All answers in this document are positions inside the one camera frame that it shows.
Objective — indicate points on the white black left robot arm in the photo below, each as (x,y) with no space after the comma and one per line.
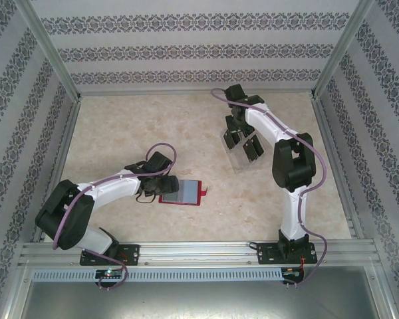
(83,206)

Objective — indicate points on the red leather card holder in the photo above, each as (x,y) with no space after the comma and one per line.
(187,192)

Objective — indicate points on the aluminium frame post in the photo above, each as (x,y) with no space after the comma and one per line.
(342,50)
(50,50)

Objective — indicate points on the black credit card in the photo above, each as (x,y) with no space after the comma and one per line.
(232,140)
(253,149)

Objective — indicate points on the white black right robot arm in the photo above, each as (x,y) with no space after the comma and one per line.
(292,166)

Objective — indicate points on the aluminium side rail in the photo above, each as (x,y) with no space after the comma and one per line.
(61,153)
(339,169)

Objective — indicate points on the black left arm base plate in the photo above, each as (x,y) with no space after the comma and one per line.
(129,254)

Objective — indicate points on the aluminium mounting rail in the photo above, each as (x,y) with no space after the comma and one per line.
(199,254)

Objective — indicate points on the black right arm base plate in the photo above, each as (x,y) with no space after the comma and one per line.
(267,254)

